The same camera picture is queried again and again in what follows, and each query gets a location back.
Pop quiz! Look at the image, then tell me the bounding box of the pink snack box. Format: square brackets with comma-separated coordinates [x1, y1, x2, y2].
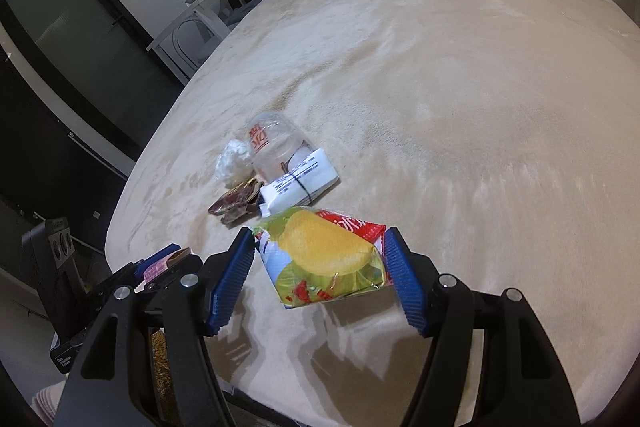
[143, 247, 192, 284]

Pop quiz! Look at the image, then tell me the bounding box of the dark red snack wrapper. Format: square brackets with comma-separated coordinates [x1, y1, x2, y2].
[207, 178, 264, 227]

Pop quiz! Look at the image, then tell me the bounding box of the white tissue ball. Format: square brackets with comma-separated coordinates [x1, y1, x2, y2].
[215, 139, 254, 188]

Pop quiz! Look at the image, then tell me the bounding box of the yellow green chip bag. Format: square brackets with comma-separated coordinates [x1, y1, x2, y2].
[253, 207, 392, 309]

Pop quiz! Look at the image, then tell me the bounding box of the blue white tissue packet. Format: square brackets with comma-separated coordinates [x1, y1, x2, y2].
[258, 148, 340, 218]

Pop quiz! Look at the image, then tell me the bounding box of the clear plastic cup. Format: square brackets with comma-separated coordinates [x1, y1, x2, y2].
[248, 112, 314, 183]

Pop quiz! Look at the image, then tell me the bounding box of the white side table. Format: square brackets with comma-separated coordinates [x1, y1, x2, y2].
[146, 0, 246, 84]

